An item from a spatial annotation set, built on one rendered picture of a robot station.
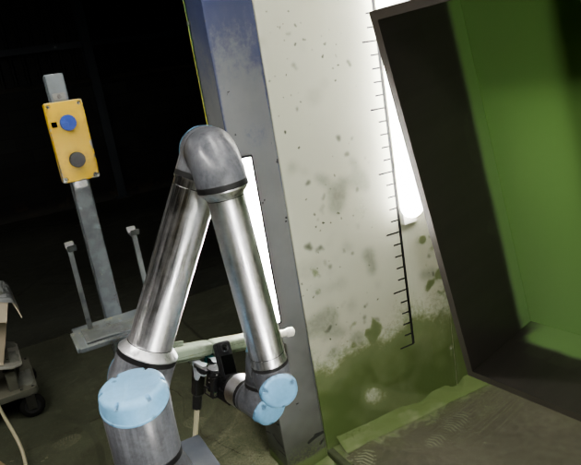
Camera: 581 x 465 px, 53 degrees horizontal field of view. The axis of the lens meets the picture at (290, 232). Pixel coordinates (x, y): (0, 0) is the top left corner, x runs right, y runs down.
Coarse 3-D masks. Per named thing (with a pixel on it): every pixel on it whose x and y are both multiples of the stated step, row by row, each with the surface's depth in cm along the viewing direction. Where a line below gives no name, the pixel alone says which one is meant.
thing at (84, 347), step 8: (128, 312) 211; (104, 320) 207; (112, 320) 205; (120, 320) 204; (72, 328) 204; (80, 328) 202; (80, 336) 196; (120, 336) 190; (80, 344) 188; (96, 344) 186; (104, 344) 187
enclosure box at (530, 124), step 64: (448, 0) 133; (512, 0) 159; (576, 0) 145; (384, 64) 159; (448, 64) 173; (512, 64) 168; (576, 64) 153; (448, 128) 176; (512, 128) 178; (576, 128) 161; (448, 192) 179; (512, 192) 190; (576, 192) 171; (448, 256) 183; (512, 256) 200; (576, 256) 181; (512, 320) 205; (576, 320) 193; (512, 384) 185; (576, 384) 176
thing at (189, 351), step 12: (228, 336) 186; (240, 336) 186; (288, 336) 199; (180, 348) 172; (192, 348) 174; (204, 348) 176; (240, 348) 185; (180, 360) 172; (192, 360) 175; (192, 372) 179; (192, 384) 179; (204, 384) 180; (192, 408) 180
